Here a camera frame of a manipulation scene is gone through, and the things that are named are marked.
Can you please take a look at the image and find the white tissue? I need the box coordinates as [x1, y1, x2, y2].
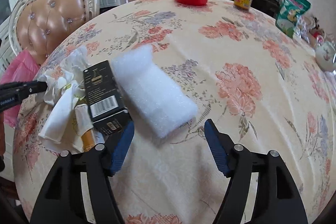
[37, 46, 90, 107]

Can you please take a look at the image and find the small orange white box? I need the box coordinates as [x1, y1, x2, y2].
[75, 103, 96, 152]

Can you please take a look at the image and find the black cardboard box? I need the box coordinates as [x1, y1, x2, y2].
[83, 60, 131, 136]

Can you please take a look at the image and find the white foam block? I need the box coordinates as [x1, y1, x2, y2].
[111, 45, 198, 138]

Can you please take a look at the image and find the pink plastic trash bag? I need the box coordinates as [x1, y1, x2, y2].
[0, 50, 42, 128]

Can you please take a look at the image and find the tufted beige dining chair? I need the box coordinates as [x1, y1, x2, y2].
[9, 0, 100, 65]

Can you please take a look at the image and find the floral tablecloth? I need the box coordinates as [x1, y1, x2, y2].
[12, 0, 336, 224]

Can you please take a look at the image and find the white porcelain teapot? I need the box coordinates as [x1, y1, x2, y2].
[315, 42, 336, 72]

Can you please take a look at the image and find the green snack bag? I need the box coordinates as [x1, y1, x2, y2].
[275, 0, 311, 38]

